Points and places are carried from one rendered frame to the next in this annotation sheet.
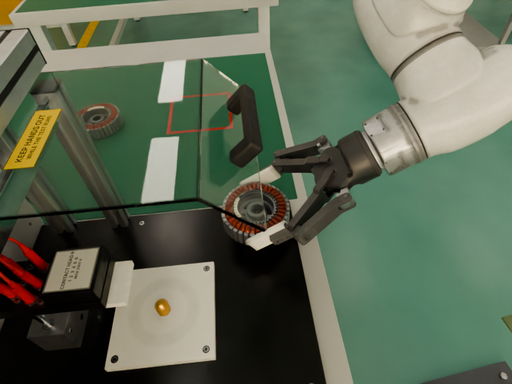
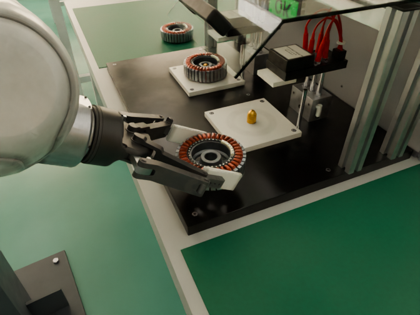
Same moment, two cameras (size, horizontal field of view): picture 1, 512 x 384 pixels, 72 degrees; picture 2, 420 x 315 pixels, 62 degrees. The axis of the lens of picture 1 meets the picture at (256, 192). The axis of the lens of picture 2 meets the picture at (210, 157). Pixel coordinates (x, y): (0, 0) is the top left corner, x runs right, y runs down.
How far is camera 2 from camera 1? 0.78 m
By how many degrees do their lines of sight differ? 90
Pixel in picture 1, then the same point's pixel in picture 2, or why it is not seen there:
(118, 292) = (265, 72)
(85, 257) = (290, 55)
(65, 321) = (297, 87)
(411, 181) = not seen: outside the picture
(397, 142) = not seen: hidden behind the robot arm
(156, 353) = (240, 107)
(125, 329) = (267, 110)
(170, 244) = (285, 160)
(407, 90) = not seen: hidden behind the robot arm
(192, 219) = (283, 183)
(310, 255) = (154, 193)
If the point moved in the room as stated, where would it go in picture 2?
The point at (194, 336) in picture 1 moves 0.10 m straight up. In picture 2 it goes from (222, 115) to (223, 72)
